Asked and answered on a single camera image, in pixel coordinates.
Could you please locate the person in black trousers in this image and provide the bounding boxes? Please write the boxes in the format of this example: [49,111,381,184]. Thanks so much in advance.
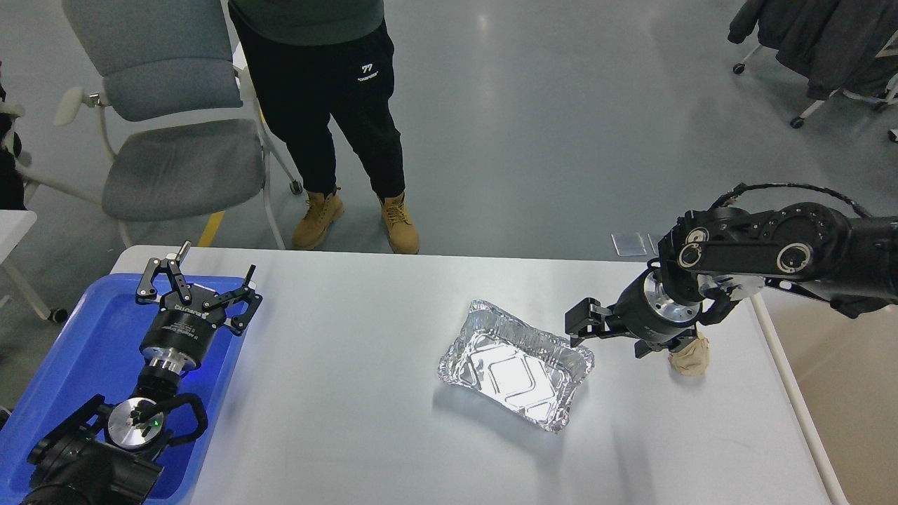
[227,0,407,199]

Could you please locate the tan boot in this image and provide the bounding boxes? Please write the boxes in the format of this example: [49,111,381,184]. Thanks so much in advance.
[291,187,345,250]
[381,192,420,255]

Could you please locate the chair with dark jackets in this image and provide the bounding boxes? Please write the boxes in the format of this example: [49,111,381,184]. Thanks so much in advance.
[728,1,897,128]

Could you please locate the left tan boot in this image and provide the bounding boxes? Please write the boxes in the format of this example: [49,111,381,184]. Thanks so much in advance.
[291,187,345,250]

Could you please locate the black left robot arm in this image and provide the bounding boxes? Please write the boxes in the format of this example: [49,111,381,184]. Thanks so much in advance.
[22,242,262,504]

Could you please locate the blue plastic tray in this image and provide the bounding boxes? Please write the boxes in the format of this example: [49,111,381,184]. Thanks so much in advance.
[1,273,243,504]

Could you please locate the left floor plate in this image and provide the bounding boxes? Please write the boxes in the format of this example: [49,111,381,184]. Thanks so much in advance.
[610,232,648,257]

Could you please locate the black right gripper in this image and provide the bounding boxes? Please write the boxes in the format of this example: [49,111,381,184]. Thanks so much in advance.
[565,271,702,358]

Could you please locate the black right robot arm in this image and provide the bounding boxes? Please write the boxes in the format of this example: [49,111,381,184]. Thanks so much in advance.
[565,184,897,358]

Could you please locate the right tan boot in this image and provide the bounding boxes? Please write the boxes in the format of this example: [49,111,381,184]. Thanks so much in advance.
[381,192,420,255]

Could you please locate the crumpled beige paper ball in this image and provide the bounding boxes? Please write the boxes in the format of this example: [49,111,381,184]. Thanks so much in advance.
[669,332,710,377]

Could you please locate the aluminium foil tray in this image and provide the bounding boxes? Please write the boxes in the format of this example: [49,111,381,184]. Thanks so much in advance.
[437,299,596,433]

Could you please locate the grey office chair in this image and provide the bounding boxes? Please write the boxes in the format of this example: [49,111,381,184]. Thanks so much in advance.
[54,1,286,249]

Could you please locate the white plastic bin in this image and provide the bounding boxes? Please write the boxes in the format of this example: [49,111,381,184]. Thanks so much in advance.
[751,290,897,504]

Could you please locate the white chair at left edge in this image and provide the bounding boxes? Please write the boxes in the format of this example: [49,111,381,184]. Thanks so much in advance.
[0,63,106,211]

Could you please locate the floor plate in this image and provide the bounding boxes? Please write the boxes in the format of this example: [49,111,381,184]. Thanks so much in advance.
[610,232,648,257]
[648,232,664,257]

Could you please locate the right floor plate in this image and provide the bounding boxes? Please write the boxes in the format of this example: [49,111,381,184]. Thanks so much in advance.
[648,232,664,257]

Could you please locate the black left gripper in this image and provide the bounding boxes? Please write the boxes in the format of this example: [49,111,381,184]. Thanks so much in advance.
[135,241,263,368]

